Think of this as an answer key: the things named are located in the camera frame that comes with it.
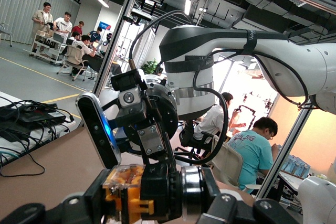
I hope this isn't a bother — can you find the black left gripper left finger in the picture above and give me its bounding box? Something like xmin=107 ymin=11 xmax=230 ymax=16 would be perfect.
xmin=0 ymin=168 xmax=117 ymax=224

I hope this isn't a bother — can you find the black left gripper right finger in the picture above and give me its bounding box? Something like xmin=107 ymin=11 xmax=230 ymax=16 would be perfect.
xmin=196 ymin=167 xmax=300 ymax=224

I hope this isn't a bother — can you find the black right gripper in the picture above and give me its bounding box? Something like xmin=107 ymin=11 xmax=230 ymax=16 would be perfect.
xmin=110 ymin=68 xmax=180 ymax=176

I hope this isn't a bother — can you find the black office chair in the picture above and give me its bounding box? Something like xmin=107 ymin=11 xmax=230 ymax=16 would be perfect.
xmin=174 ymin=129 xmax=215 ymax=166

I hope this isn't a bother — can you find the beige office chair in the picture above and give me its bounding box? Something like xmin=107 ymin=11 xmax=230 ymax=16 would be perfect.
xmin=209 ymin=134 xmax=244 ymax=190

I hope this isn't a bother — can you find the man in teal shirt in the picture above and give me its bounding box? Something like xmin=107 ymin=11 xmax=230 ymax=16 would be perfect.
xmin=227 ymin=116 xmax=279 ymax=195

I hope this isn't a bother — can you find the seated man in white shirt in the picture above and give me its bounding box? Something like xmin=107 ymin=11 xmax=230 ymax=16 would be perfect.
xmin=193 ymin=92 xmax=247 ymax=156

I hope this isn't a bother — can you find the blue cardboard box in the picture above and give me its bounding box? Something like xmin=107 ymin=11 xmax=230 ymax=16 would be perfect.
xmin=281 ymin=154 xmax=311 ymax=178

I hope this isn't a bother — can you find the green potted plant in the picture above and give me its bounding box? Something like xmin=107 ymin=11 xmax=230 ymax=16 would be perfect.
xmin=140 ymin=59 xmax=160 ymax=76

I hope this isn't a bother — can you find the black electronics box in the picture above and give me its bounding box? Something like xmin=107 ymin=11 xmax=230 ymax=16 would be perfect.
xmin=0 ymin=102 xmax=76 ymax=133

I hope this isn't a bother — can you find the seated person in white shirt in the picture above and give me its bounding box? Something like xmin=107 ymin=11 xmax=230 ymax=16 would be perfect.
xmin=71 ymin=34 xmax=97 ymax=78

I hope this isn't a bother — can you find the white mesh office chair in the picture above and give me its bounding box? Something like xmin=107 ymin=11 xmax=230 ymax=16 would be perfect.
xmin=56 ymin=44 xmax=89 ymax=82

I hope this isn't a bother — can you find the person in blue shirt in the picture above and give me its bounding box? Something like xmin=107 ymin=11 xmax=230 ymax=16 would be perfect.
xmin=87 ymin=26 xmax=103 ymax=44

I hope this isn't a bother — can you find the person in red shirt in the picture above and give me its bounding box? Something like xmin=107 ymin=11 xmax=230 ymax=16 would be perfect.
xmin=71 ymin=20 xmax=85 ymax=36

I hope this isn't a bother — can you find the white shelf cart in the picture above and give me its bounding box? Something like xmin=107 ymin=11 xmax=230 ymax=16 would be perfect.
xmin=29 ymin=30 xmax=67 ymax=65

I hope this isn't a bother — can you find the man in white t-shirt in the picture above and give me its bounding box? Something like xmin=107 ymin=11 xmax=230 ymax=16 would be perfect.
xmin=53 ymin=11 xmax=73 ymax=41

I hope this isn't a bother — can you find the man in beige jacket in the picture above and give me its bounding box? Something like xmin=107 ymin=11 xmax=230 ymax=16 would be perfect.
xmin=30 ymin=2 xmax=55 ymax=57

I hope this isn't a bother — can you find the grey chair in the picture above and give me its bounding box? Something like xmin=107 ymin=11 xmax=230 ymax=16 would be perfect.
xmin=0 ymin=23 xmax=13 ymax=48

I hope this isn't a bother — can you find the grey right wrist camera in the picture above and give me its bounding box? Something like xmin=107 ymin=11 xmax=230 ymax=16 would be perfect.
xmin=75 ymin=92 xmax=122 ymax=170

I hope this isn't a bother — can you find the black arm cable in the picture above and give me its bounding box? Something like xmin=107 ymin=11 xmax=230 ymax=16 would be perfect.
xmin=174 ymin=50 xmax=310 ymax=167
xmin=128 ymin=10 xmax=196 ymax=75

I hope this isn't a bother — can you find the aluminium frame post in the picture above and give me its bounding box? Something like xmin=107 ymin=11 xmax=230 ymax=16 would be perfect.
xmin=92 ymin=0 xmax=146 ymax=97
xmin=256 ymin=108 xmax=317 ymax=201

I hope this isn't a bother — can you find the blue wall sign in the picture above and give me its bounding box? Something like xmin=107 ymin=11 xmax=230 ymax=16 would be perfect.
xmin=98 ymin=20 xmax=112 ymax=35

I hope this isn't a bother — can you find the black overhead camera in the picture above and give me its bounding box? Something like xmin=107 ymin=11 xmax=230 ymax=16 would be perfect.
xmin=122 ymin=8 xmax=153 ymax=26

